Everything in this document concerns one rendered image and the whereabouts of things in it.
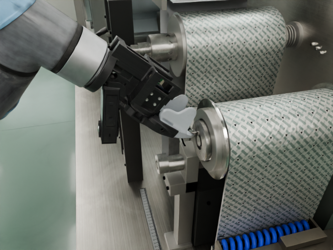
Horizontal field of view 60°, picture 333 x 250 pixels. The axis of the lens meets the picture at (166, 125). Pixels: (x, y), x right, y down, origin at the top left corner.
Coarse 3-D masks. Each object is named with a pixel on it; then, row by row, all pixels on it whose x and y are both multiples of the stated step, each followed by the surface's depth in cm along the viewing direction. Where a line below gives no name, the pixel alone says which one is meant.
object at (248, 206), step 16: (288, 176) 54; (304, 176) 56; (320, 176) 57; (224, 192) 52; (240, 192) 53; (256, 192) 55; (272, 192) 56; (288, 192) 57; (304, 192) 59; (320, 192) 60; (224, 208) 55; (240, 208) 56; (256, 208) 58; (272, 208) 59; (288, 208) 61; (304, 208) 62; (224, 224) 58; (240, 224) 59; (256, 224) 61; (272, 224) 63
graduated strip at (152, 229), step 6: (144, 192) 88; (144, 198) 86; (144, 204) 84; (144, 210) 82; (150, 210) 82; (150, 216) 81; (150, 222) 79; (150, 228) 77; (156, 228) 77; (150, 234) 76; (156, 234) 76; (156, 240) 75; (156, 246) 73
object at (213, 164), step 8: (200, 112) 52; (208, 112) 49; (208, 120) 48; (216, 128) 47; (216, 136) 47; (216, 144) 47; (216, 152) 47; (200, 160) 56; (216, 160) 48; (208, 168) 52; (216, 168) 49
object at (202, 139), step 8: (200, 120) 51; (192, 128) 55; (200, 128) 50; (208, 128) 49; (200, 136) 51; (208, 136) 49; (200, 144) 51; (208, 144) 48; (200, 152) 52; (208, 152) 49; (208, 160) 52
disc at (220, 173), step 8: (200, 104) 54; (208, 104) 50; (216, 112) 47; (216, 120) 48; (224, 128) 45; (224, 136) 45; (224, 144) 46; (224, 152) 46; (224, 160) 47; (224, 168) 47; (216, 176) 52
